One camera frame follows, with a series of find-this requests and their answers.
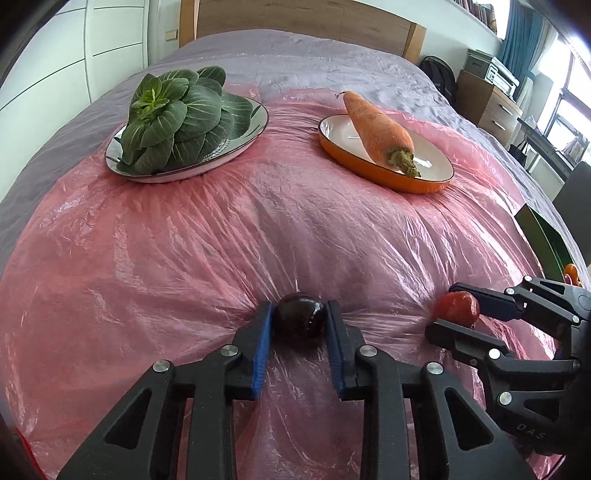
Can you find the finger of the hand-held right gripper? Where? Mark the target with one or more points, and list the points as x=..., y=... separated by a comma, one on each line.
x=461, y=341
x=491, y=302

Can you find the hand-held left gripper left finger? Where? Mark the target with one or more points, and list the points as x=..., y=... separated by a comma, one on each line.
x=261, y=350

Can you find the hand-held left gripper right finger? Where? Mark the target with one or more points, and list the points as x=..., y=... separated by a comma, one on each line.
x=337, y=350

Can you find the red plum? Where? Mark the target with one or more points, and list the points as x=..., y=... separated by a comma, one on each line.
x=457, y=308

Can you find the dark purple plum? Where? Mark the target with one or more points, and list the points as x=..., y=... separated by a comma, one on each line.
x=300, y=318

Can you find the green tray box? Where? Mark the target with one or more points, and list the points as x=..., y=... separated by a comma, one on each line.
x=547, y=240

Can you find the orange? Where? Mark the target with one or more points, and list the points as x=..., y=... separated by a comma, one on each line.
x=572, y=273

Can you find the pink plastic sheet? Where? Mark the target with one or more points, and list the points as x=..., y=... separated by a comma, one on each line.
x=277, y=230

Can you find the dark chair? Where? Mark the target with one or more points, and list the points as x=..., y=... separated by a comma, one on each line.
x=575, y=203

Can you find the orange oval dish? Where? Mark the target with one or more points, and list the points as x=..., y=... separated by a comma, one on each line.
x=429, y=161

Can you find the desk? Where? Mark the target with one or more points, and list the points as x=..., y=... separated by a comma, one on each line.
x=549, y=147

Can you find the wooden dresser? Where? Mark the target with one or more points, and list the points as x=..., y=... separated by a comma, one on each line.
x=489, y=110

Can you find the carrot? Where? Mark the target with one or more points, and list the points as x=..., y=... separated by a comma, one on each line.
x=378, y=129

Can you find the white oval plate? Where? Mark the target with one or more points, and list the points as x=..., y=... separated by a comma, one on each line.
x=240, y=134

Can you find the black backpack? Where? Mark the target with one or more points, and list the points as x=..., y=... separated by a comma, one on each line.
x=438, y=78

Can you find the white printer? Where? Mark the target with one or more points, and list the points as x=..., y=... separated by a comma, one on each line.
x=491, y=71

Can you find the green bok choy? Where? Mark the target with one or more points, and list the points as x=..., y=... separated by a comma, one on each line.
x=180, y=115

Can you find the teal curtain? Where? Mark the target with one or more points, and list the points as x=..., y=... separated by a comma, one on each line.
x=526, y=32

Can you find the row of books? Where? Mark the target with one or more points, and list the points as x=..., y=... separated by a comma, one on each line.
x=482, y=14

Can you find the wooden headboard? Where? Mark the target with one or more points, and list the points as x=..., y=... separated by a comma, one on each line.
x=300, y=21

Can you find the white wardrobe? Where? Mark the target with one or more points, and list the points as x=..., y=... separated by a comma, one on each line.
x=69, y=46

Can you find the wall outlet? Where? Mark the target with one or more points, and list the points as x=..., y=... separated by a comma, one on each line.
x=171, y=35

